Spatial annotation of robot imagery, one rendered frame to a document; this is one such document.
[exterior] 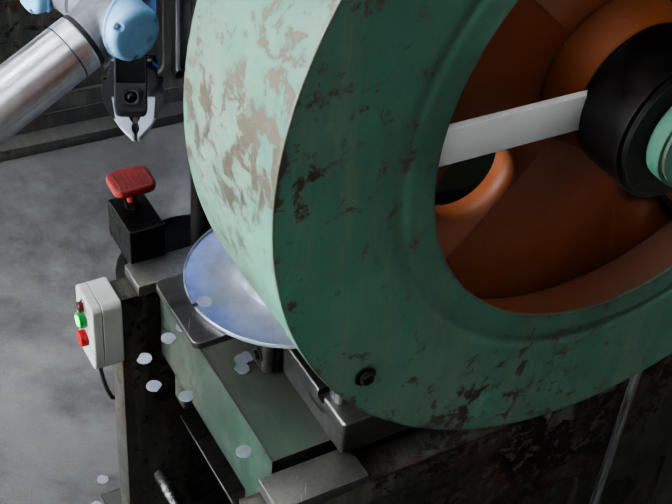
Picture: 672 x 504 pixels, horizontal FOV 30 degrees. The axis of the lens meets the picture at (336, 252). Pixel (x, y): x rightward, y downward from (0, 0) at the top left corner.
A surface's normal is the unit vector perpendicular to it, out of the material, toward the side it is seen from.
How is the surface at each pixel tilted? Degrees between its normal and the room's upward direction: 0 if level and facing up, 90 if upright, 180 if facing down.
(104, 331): 90
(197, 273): 0
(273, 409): 0
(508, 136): 90
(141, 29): 90
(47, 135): 0
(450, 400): 90
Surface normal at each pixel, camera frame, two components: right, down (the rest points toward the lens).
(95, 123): 0.07, -0.76
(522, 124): 0.48, 0.59
